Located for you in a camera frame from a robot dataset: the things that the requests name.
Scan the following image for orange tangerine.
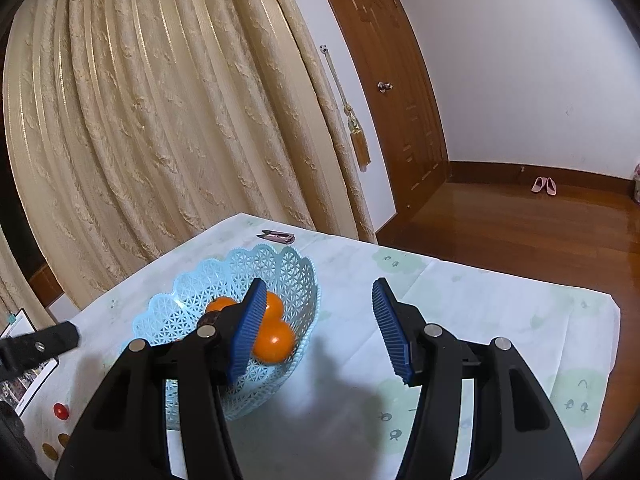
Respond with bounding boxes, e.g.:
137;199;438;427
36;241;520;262
205;296;236;313
262;292;284;322

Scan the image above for yellow orange fruit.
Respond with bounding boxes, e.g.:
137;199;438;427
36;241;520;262
253;318;295;365

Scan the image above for beige curtain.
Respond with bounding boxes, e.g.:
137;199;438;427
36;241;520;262
0;230;54;330
2;0;375;308

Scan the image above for tan longan fruit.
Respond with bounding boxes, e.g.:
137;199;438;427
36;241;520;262
58;434;70;448
41;442;60;462

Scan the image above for small pink black item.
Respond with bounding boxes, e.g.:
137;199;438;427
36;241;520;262
257;230;295;245

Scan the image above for red cherry tomato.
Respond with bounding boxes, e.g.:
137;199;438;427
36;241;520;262
52;403;70;420

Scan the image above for white patterned tablecloth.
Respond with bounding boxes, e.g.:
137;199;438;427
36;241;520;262
22;214;620;479

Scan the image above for beige curtain left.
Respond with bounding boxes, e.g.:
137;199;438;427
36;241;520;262
0;230;54;330

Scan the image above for photo collage board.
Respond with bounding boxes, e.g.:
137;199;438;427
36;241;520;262
1;309;58;416

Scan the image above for door knob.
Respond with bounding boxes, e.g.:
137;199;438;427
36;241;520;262
376;81;394;93

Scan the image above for wooden door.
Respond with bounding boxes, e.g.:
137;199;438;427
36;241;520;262
329;0;449;223

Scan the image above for blue plastic lattice basket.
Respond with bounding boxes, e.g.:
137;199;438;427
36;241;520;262
132;244;320;420

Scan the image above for pink slippers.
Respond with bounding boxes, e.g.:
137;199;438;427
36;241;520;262
530;177;556;196

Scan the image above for beige curtain right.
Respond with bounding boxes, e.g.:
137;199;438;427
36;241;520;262
2;0;375;308

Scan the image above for curtain tassel tieback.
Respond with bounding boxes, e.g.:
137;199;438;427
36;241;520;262
319;44;371;172

